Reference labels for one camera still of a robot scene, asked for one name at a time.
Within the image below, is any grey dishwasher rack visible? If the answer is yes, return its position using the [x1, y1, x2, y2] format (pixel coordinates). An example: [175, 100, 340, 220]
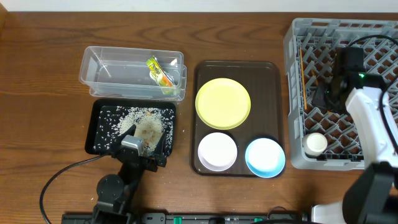
[284, 18, 397, 171]

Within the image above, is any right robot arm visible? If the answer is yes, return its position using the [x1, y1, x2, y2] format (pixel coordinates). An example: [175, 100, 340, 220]
[310, 47, 397, 223]

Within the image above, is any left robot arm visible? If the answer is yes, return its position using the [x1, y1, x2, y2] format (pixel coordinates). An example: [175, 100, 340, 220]
[90, 125, 157, 224]

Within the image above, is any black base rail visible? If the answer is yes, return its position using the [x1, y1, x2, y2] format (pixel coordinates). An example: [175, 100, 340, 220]
[61, 211, 309, 224]

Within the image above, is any wooden chopstick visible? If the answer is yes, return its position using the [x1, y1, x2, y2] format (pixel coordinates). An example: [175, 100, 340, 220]
[299, 46, 307, 110]
[311, 69, 331, 114]

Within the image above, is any dark brown serving tray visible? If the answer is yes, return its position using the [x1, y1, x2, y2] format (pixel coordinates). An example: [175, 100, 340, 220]
[190, 60, 284, 178]

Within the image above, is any yellow plate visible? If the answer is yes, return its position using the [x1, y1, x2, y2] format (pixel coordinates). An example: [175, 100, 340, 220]
[195, 78, 251, 130]

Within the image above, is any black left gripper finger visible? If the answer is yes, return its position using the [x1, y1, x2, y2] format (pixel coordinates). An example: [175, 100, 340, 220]
[111, 124, 136, 152]
[153, 132, 167, 167]

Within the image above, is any rice pile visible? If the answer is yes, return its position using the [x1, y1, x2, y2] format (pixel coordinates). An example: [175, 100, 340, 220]
[88, 106, 175, 157]

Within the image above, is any clear plastic bin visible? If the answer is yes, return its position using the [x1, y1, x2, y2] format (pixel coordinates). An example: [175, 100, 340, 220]
[80, 46, 187, 101]

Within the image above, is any black plastic tray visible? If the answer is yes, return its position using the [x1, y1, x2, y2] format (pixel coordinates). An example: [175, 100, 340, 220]
[85, 98, 176, 157]

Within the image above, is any white bowl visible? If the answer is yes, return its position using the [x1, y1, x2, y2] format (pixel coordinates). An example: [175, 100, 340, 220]
[198, 133, 238, 172]

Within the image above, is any blue plate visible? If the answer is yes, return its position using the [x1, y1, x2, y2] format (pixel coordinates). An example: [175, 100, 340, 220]
[245, 138, 286, 179]

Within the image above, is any white cup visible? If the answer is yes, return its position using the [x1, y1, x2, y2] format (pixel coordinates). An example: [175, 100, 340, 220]
[303, 133, 328, 157]

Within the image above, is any green snack wrapper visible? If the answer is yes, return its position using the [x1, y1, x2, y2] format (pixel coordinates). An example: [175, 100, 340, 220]
[146, 57, 174, 87]

